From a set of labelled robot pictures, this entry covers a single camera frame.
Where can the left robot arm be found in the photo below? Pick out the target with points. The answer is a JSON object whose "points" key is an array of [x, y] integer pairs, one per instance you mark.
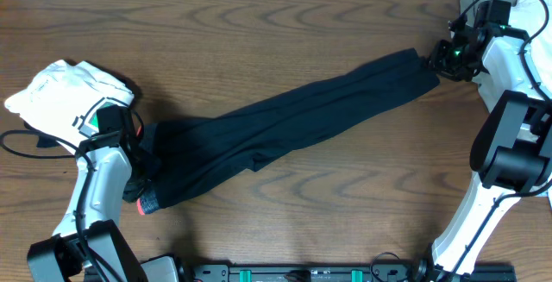
{"points": [[88, 235]]}

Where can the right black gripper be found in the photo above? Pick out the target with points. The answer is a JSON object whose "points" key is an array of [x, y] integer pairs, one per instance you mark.
{"points": [[438, 62]]}

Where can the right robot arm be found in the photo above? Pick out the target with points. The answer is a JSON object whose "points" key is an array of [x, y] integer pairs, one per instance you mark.
{"points": [[511, 155]]}

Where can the folded white graphic t-shirt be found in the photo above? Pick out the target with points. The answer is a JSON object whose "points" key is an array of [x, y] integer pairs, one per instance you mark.
{"points": [[62, 100]]}

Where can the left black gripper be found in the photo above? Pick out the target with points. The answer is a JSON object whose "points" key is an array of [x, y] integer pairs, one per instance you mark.
{"points": [[141, 170]]}

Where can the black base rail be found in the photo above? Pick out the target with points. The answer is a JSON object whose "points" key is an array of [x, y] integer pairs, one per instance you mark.
{"points": [[386, 267]]}

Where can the black leggings red waistband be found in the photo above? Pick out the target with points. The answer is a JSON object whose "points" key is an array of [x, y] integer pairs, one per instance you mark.
{"points": [[197, 154]]}

